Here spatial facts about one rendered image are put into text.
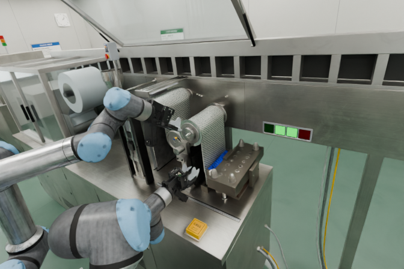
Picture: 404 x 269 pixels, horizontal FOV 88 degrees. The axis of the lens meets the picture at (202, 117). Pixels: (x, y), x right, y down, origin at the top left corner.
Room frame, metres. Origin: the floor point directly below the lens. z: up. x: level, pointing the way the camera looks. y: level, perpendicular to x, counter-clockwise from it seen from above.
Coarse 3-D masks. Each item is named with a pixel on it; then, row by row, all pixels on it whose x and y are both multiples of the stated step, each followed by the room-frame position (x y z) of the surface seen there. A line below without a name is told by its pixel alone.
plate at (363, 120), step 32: (192, 96) 1.34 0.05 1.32; (224, 96) 1.19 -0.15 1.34; (256, 96) 1.07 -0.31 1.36; (288, 96) 0.98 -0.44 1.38; (320, 96) 0.89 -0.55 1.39; (352, 96) 0.82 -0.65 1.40; (384, 96) 0.76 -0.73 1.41; (256, 128) 1.07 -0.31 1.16; (320, 128) 0.88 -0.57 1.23; (352, 128) 0.81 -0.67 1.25; (384, 128) 0.75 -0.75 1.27
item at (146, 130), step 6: (150, 120) 0.72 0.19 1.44; (144, 126) 0.74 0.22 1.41; (150, 126) 0.72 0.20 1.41; (144, 132) 0.73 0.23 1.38; (150, 132) 0.71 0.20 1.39; (144, 138) 0.73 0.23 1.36; (150, 138) 0.71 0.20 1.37; (156, 138) 0.72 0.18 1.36; (150, 144) 0.70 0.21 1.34; (156, 144) 0.72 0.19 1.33
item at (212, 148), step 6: (222, 126) 1.08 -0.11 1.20; (216, 132) 1.03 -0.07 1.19; (222, 132) 1.08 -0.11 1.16; (210, 138) 0.98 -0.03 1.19; (216, 138) 1.02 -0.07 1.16; (222, 138) 1.08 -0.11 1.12; (204, 144) 0.93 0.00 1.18; (210, 144) 0.97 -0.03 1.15; (216, 144) 1.02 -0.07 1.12; (222, 144) 1.07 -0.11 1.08; (204, 150) 0.92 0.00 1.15; (210, 150) 0.97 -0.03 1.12; (216, 150) 1.02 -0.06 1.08; (222, 150) 1.07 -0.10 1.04; (204, 156) 0.92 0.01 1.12; (210, 156) 0.96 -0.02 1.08; (216, 156) 1.01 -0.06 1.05; (204, 162) 0.92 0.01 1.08; (210, 162) 0.96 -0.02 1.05; (204, 168) 0.91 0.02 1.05
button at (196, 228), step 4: (192, 220) 0.70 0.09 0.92; (196, 220) 0.69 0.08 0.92; (192, 224) 0.68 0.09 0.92; (196, 224) 0.68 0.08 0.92; (200, 224) 0.67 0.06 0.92; (204, 224) 0.67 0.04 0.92; (188, 228) 0.66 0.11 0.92; (192, 228) 0.66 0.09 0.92; (196, 228) 0.65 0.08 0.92; (200, 228) 0.65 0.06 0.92; (204, 228) 0.65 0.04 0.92; (188, 232) 0.65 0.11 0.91; (192, 232) 0.64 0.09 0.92; (196, 232) 0.63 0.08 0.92; (200, 232) 0.63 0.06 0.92; (192, 236) 0.63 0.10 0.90; (196, 236) 0.62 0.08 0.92; (200, 236) 0.63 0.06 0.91
